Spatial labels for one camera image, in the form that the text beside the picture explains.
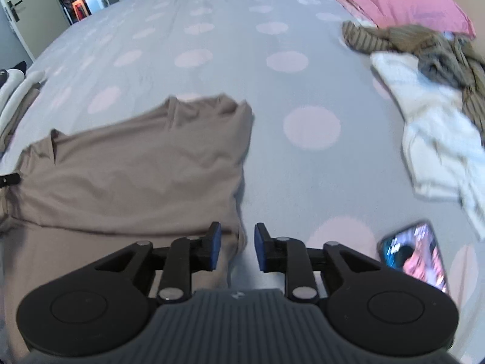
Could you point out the white bedroom door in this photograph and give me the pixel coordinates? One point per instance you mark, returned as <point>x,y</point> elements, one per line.
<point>37,23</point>

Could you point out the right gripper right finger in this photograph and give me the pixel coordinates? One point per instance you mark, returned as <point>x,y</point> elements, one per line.
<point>289,257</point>

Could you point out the polka dot bed sheet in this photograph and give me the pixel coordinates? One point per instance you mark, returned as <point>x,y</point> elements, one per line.
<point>325,159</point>

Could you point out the taupe long sleeve shirt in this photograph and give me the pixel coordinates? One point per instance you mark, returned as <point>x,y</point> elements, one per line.
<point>166,174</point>

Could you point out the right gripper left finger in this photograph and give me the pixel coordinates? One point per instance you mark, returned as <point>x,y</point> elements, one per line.
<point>183,258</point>

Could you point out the black smartphone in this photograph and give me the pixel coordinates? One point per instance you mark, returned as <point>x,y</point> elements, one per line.
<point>414,250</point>

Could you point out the olive striped garment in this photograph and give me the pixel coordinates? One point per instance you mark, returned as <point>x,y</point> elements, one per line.
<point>452,62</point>

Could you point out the white crumpled garment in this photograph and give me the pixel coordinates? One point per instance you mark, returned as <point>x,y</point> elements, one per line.
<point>441,147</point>

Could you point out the folded white towel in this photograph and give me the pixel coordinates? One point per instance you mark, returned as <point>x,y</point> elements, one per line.
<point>15,89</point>

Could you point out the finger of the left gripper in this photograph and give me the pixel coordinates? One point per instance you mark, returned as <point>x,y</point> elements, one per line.
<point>9,180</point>

